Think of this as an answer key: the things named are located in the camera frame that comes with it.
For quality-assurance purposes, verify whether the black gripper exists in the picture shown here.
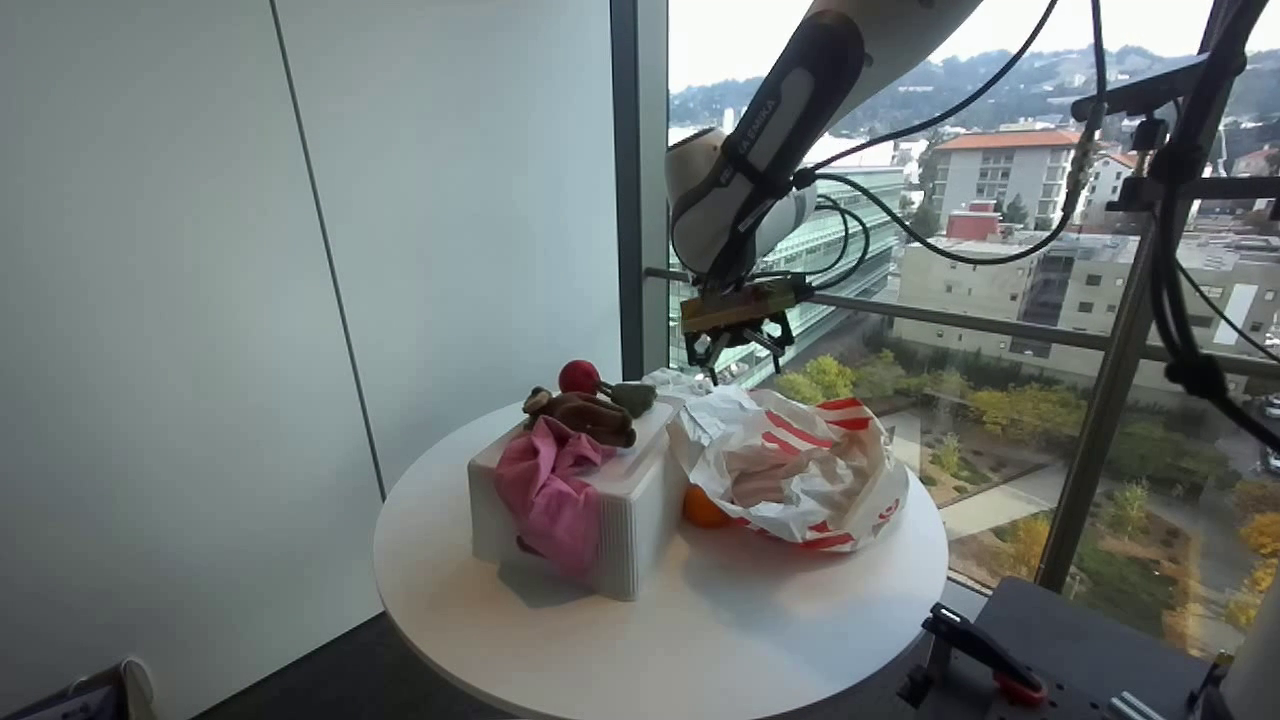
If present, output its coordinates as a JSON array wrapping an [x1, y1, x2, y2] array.
[[685, 305, 791, 371]]

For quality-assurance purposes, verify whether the brown plush toy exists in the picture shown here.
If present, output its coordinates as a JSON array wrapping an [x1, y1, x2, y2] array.
[[525, 387, 637, 448]]

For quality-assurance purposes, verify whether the red white plastic bag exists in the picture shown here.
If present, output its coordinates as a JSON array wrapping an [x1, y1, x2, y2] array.
[[653, 371, 909, 551]]

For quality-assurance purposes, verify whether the pink cloth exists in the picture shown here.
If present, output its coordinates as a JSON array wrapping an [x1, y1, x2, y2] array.
[[498, 422, 611, 580]]

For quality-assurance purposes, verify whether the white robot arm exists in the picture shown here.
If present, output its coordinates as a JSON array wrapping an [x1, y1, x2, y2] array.
[[664, 0, 981, 371]]

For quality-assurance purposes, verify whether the white styrofoam box basket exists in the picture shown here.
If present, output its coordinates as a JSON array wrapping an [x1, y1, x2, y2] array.
[[468, 400, 685, 600]]

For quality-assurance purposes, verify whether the orange fruit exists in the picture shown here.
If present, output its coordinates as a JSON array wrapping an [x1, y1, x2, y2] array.
[[681, 484, 727, 529]]

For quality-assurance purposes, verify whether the round white table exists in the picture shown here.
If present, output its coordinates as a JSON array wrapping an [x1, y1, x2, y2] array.
[[372, 410, 948, 720]]

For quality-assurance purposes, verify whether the black red clamp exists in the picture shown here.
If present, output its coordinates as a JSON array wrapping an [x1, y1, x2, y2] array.
[[901, 600, 1048, 709]]

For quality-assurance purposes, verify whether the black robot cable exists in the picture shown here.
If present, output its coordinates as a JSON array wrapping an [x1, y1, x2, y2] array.
[[745, 0, 1115, 305]]

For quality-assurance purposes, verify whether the black camera tripod stand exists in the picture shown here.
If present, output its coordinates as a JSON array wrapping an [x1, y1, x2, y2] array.
[[1036, 0, 1280, 594]]

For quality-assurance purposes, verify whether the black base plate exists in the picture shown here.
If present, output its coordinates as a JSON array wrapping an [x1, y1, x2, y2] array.
[[918, 580, 1236, 720]]

